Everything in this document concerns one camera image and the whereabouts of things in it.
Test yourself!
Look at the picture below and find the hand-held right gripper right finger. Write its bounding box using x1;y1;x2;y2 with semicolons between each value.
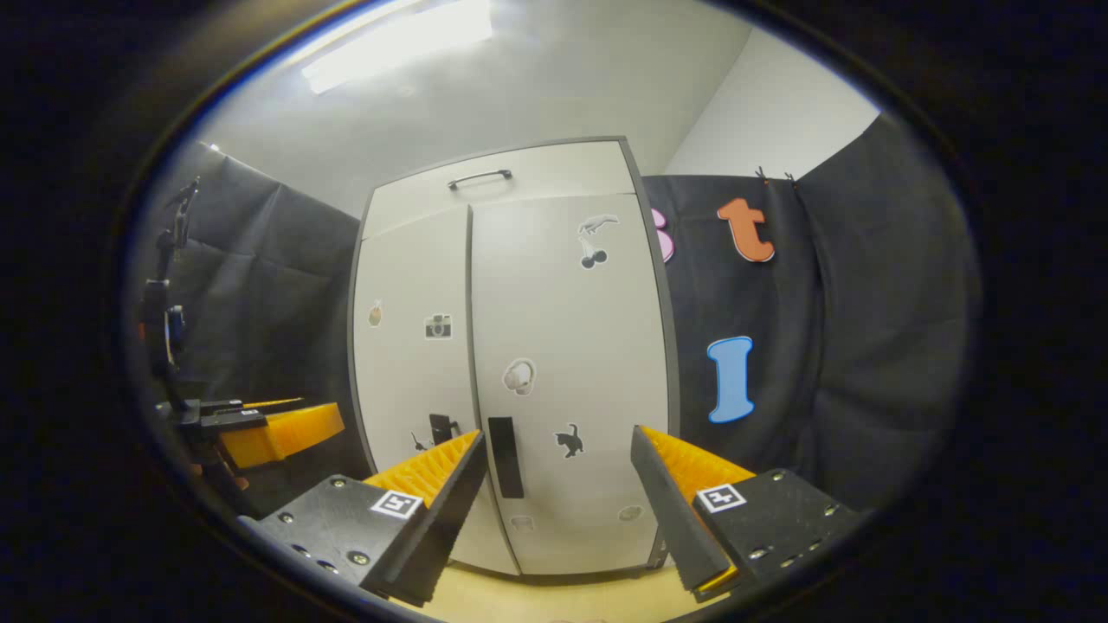
630;424;866;604

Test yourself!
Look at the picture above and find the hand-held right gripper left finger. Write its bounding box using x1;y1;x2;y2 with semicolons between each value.
238;430;488;608

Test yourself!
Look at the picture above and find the white cabinet door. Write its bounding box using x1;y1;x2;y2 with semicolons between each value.
351;206;520;576
467;192;674;576

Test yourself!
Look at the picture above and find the white shoe cabinet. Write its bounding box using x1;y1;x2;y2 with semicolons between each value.
346;136;682;582

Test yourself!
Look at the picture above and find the dark stand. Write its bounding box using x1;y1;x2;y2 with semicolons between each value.
138;177;202;408

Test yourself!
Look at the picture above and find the black backdrop cloth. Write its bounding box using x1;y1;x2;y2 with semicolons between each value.
130;143;373;520
642;111;983;511

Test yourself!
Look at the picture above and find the white drawer front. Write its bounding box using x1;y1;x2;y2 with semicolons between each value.
359;138;640;241

